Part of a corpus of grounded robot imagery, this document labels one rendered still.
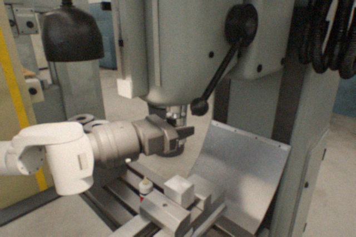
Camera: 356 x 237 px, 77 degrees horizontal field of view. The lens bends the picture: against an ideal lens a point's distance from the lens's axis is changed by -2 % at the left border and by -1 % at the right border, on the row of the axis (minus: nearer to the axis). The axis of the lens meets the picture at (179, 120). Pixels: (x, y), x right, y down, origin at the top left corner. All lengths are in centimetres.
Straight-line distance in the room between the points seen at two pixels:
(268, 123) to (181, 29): 54
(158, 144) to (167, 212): 19
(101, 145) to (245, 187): 56
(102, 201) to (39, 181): 169
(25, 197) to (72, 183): 206
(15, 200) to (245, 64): 227
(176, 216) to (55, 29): 45
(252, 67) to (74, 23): 34
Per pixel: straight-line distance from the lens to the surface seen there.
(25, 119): 220
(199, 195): 63
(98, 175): 83
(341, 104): 473
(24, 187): 245
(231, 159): 88
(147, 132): 46
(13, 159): 49
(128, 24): 38
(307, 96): 77
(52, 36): 31
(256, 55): 51
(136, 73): 39
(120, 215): 75
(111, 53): 774
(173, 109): 48
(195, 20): 37
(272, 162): 83
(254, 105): 82
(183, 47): 37
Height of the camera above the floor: 146
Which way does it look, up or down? 23 degrees down
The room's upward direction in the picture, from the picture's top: straight up
